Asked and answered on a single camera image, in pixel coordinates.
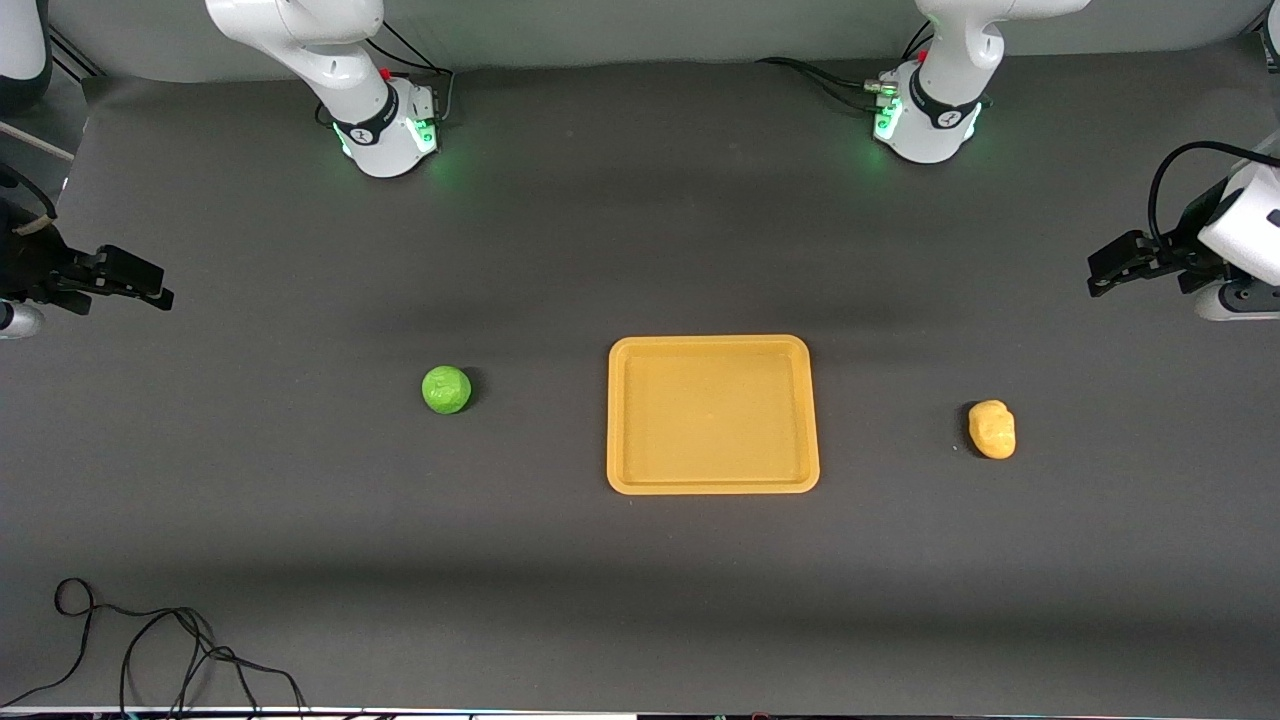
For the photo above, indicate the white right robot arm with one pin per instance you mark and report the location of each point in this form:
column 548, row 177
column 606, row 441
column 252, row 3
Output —
column 330, row 60

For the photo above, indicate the grey metal frame bar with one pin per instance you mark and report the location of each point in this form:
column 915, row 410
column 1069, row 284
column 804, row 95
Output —
column 78, row 58

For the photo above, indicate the thin white rod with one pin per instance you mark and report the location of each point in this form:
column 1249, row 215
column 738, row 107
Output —
column 35, row 142

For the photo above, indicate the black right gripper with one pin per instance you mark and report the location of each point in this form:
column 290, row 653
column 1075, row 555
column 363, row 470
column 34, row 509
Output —
column 30, row 265

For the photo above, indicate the yellow plastic tray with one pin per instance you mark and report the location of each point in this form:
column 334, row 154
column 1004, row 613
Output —
column 712, row 415

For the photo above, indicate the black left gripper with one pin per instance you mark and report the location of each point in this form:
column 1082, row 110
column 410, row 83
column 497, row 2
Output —
column 1183, row 251

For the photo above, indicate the yellow potato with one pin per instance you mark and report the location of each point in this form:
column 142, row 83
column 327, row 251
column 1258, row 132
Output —
column 992, row 430

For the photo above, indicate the green apple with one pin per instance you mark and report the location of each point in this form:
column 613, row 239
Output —
column 446, row 390

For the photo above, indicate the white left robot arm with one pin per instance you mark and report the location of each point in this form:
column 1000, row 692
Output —
column 945, row 60

